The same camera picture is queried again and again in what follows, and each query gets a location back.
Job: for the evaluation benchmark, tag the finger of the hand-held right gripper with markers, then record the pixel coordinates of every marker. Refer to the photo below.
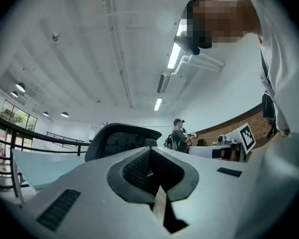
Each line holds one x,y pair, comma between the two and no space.
201,151

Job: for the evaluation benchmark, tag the dome pendant lamp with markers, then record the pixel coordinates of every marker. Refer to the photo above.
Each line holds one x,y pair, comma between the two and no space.
45,114
21,87
14,94
64,114

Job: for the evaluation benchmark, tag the person's white t-shirt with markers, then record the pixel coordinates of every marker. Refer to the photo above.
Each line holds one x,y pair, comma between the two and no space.
286,58

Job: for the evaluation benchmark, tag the ceiling sprinkler fitting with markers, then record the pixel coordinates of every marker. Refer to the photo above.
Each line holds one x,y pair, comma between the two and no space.
55,37

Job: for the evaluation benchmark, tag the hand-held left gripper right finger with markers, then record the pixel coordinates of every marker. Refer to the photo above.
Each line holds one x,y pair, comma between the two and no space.
226,203

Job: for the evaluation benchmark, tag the white ceiling conduit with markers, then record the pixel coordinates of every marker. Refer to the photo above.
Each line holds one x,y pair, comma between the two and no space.
117,46

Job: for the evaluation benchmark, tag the large window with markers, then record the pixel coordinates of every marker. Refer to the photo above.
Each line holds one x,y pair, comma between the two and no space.
20,116

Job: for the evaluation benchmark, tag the white ceiling pipes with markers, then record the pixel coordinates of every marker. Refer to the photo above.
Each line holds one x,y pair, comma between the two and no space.
201,61

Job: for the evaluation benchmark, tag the long ceiling tube light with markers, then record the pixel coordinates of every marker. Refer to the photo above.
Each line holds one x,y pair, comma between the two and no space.
174,56
158,104

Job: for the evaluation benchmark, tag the ceiling air conditioner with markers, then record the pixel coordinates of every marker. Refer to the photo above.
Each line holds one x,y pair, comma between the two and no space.
164,82

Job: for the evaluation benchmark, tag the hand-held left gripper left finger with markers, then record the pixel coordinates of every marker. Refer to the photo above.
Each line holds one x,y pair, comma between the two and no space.
89,208

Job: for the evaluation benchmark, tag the person's head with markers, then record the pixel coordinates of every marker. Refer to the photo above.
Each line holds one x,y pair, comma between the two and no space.
226,19

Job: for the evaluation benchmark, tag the black head-worn camera mount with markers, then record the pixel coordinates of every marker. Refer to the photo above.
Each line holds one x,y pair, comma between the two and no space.
189,43

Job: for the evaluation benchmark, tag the black metal railing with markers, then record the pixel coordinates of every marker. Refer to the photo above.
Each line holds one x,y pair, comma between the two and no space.
13,139

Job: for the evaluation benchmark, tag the black office chair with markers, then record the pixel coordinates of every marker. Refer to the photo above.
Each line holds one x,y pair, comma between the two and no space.
119,131

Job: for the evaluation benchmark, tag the light blue table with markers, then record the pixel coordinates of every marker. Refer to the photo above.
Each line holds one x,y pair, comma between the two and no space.
47,165

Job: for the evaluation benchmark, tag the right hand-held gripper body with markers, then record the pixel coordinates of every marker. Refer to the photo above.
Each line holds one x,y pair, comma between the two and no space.
248,138

